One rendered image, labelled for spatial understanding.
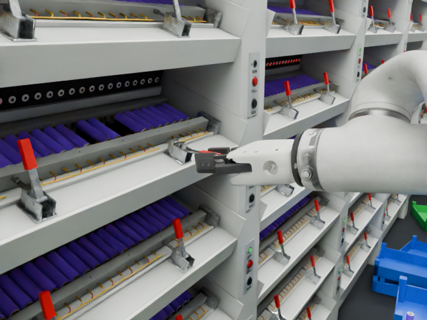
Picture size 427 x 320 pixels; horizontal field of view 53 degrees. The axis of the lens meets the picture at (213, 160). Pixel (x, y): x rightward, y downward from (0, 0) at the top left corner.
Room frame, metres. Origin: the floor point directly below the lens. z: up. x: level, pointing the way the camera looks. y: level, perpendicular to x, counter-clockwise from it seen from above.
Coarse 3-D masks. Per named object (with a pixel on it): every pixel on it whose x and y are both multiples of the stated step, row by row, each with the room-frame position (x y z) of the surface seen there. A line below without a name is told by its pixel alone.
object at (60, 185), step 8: (200, 136) 0.78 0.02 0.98; (208, 136) 0.80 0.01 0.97; (152, 152) 0.67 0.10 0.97; (160, 152) 0.68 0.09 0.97; (128, 160) 0.63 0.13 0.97; (136, 160) 0.64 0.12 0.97; (104, 168) 0.59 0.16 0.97; (112, 168) 0.60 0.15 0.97; (80, 176) 0.55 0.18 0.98; (88, 176) 0.56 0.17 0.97; (56, 184) 0.52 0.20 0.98; (64, 184) 0.53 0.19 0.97; (8, 200) 0.47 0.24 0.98; (16, 200) 0.47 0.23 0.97; (0, 208) 0.45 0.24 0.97
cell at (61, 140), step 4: (44, 128) 0.63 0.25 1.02; (48, 128) 0.63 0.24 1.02; (52, 128) 0.63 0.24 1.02; (44, 132) 0.62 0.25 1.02; (48, 132) 0.62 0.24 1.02; (52, 132) 0.62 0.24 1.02; (56, 132) 0.62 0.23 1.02; (52, 136) 0.61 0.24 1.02; (56, 136) 0.61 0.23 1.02; (60, 136) 0.61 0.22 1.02; (56, 140) 0.61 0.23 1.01; (60, 140) 0.61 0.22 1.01; (64, 140) 0.61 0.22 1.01; (68, 140) 0.61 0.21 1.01; (60, 144) 0.60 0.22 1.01; (64, 144) 0.60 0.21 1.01; (68, 144) 0.60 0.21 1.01; (72, 144) 0.60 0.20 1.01; (68, 148) 0.60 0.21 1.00; (72, 148) 0.59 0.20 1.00
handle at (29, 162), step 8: (24, 144) 0.47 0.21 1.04; (24, 152) 0.47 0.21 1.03; (32, 152) 0.47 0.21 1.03; (24, 160) 0.47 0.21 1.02; (32, 160) 0.47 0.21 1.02; (32, 168) 0.47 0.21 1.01; (32, 176) 0.47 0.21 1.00; (32, 184) 0.46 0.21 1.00; (40, 184) 0.47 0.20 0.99; (40, 192) 0.47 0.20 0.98
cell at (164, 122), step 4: (144, 108) 0.80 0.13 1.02; (144, 112) 0.79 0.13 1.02; (148, 112) 0.79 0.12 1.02; (152, 112) 0.79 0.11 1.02; (152, 116) 0.78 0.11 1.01; (156, 116) 0.78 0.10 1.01; (156, 120) 0.77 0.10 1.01; (160, 120) 0.77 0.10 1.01; (164, 120) 0.77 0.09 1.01; (164, 124) 0.76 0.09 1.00
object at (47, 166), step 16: (160, 128) 0.72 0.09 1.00; (176, 128) 0.74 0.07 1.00; (192, 128) 0.78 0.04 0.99; (96, 144) 0.61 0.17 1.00; (112, 144) 0.63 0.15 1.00; (128, 144) 0.65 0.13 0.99; (144, 144) 0.68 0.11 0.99; (48, 160) 0.54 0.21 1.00; (64, 160) 0.55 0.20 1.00; (80, 160) 0.57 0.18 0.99; (96, 160) 0.60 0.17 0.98; (0, 176) 0.48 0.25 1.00; (48, 176) 0.53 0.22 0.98
